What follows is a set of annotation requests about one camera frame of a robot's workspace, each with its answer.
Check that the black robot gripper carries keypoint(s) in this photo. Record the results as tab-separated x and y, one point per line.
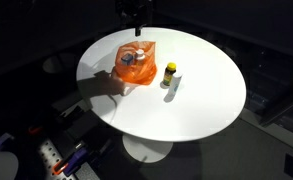
135	12

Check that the dark brown bottle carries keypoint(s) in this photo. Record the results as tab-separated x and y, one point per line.
139	55

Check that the blue box in bag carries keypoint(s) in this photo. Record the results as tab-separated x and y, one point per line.
127	59

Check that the orange plastic bag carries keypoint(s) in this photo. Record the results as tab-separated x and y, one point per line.
136	68

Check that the yellow cap brown bottle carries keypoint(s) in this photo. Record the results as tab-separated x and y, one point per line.
169	74

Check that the tall white bottle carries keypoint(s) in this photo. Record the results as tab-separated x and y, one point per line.
176	83

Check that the white round table base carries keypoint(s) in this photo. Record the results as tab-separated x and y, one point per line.
147	149

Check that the black clamp with orange tip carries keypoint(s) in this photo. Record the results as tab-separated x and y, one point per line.
36	129

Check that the white rounded object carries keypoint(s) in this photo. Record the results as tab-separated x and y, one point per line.
1	166

